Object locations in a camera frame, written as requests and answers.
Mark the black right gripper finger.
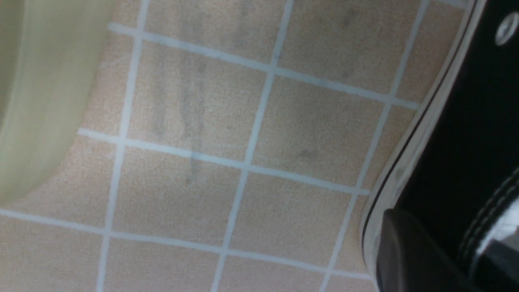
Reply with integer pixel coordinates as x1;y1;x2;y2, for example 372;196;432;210
375;209;479;292

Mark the black canvas sneaker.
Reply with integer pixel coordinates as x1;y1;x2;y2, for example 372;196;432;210
360;0;519;292

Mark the green right slide sandal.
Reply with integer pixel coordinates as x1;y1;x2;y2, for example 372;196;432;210
0;0;114;204

